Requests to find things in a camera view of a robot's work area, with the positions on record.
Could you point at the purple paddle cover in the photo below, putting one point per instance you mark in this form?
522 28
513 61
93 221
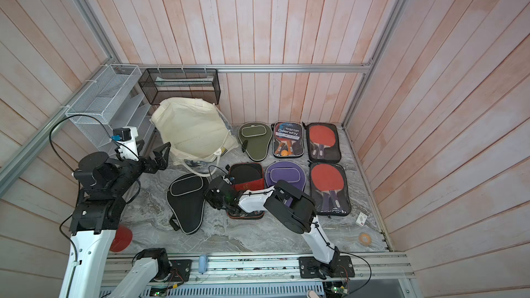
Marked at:
288 171

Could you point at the white wire mesh shelf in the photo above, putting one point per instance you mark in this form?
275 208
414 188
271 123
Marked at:
110 101

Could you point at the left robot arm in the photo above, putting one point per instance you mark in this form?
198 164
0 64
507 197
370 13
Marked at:
96 217

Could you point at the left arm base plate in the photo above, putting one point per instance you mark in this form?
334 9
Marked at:
174 270

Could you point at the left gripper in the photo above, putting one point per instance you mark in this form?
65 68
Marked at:
153 167

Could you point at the green paddle cover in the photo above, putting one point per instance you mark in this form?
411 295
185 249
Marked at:
255 138

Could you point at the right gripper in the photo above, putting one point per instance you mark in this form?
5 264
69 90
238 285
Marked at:
208 196

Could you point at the red paddle case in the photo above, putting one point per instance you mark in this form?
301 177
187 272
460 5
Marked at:
329 189
323 143

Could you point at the red black paddle cover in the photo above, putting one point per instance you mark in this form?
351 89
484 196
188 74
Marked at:
246 176

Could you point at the red pen cup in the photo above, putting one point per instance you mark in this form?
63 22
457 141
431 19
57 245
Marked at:
122 240

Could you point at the canvas tote bag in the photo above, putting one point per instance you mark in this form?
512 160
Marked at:
197 131

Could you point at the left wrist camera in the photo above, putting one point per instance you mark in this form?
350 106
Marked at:
125 140

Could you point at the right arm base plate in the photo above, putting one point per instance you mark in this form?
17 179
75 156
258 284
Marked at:
310 268

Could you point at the small blue cylinder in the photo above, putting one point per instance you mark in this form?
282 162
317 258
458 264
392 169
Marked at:
202 264

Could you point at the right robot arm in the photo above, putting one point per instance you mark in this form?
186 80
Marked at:
293 208

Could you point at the black mesh basket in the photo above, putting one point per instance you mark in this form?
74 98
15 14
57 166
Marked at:
159 84

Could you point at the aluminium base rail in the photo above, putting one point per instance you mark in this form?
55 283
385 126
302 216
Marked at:
251 267

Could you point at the Deerway paddle set pack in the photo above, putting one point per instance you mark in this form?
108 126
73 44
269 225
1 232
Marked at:
288 140

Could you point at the small white tag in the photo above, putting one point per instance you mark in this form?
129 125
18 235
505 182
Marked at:
361 219

